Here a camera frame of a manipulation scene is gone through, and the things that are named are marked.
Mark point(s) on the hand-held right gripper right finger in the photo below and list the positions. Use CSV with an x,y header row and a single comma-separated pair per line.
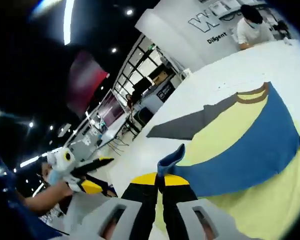
x,y
180,210

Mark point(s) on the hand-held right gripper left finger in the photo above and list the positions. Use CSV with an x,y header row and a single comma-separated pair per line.
x,y
137,207

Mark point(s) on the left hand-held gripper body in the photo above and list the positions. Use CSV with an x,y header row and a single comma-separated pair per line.
x,y
61,160

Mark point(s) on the yellow grey blue garment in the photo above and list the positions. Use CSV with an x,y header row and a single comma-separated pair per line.
x,y
252,150

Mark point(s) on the person's head with mask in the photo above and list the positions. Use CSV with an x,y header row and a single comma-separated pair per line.
x,y
43,170

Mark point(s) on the dark roll-up banner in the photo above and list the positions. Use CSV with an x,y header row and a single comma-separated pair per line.
x,y
112,107

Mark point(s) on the person's blue shirt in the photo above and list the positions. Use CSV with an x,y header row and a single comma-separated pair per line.
x,y
35,222

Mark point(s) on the red hanging banner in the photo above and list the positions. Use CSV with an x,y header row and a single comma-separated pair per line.
x,y
86,80

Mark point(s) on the grey cabinet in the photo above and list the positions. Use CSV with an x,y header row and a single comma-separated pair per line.
x,y
157,100

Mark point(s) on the long ceiling light strip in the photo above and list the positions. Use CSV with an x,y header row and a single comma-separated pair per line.
x,y
69,20

